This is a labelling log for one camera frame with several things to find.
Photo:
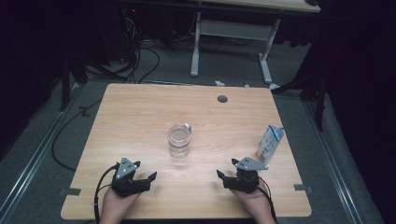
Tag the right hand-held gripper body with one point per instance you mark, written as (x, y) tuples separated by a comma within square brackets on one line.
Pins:
[(244, 182)]

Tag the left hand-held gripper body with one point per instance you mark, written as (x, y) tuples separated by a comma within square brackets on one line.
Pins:
[(126, 185)]

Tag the white and blue packet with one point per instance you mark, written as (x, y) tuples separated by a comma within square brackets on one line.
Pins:
[(269, 143)]

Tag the clear glass jar with hinged lid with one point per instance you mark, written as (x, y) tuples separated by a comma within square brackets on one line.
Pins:
[(179, 141)]

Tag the person's left hand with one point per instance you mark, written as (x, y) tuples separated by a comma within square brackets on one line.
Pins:
[(116, 203)]

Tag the person's right hand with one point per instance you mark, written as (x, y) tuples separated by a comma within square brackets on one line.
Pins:
[(257, 202)]

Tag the grey tape strip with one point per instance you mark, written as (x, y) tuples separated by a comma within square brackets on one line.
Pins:
[(302, 187), (73, 192)]

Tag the black tape piece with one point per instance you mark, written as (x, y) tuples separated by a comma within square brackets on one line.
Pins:
[(84, 111)]

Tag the black metal stand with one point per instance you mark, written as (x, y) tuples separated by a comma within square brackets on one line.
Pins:
[(320, 102), (64, 87)]

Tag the black computer tower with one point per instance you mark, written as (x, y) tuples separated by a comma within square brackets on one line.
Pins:
[(129, 34)]

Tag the black curtain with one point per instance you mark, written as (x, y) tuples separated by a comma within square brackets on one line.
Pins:
[(364, 77), (28, 62)]

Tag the metal floor rail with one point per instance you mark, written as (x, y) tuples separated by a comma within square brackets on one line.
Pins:
[(37, 155), (333, 161)]

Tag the white frame desk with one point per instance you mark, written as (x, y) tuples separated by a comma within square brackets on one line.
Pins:
[(233, 29)]

